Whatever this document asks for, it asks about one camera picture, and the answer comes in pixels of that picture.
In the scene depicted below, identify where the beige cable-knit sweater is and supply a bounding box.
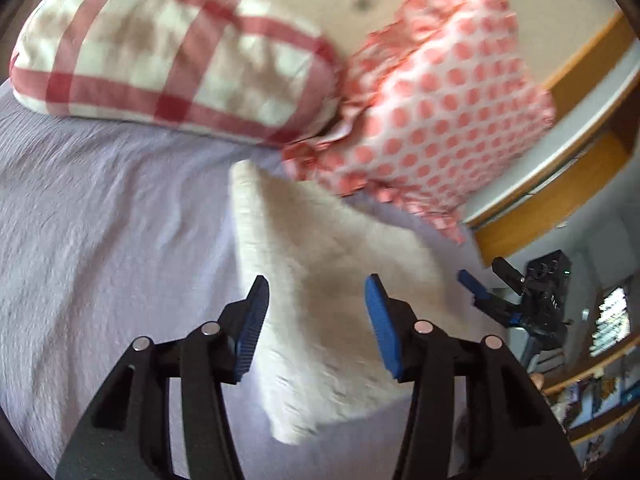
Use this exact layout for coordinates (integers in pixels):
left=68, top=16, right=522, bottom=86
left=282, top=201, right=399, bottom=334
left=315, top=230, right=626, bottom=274
left=230, top=160, right=483, bottom=444

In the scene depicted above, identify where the person's right hand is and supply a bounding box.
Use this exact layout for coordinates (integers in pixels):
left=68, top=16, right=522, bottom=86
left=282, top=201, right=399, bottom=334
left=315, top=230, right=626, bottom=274
left=529, top=373, right=544, bottom=390

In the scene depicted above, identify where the wooden bookshelf with books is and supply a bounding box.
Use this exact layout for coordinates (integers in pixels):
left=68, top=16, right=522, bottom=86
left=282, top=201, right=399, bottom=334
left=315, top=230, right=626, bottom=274
left=541, top=278, right=640, bottom=476

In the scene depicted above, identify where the pink polka dot pillow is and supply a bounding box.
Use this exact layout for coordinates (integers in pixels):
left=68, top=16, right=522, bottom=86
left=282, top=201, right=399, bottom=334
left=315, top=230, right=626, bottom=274
left=283, top=0, right=555, bottom=240

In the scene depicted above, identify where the lilac bed sheet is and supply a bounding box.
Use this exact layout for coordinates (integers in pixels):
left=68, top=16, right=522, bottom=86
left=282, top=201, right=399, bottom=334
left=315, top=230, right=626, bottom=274
left=0, top=77, right=494, bottom=480

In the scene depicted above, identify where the red plaid pillow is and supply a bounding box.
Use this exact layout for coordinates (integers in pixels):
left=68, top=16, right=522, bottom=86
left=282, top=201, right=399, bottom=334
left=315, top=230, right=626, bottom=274
left=9, top=0, right=342, bottom=146

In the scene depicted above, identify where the wooden framed wall cabinet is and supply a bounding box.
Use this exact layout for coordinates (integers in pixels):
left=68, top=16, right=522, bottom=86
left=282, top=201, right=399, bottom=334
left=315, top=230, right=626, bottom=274
left=464, top=12, right=639, bottom=263

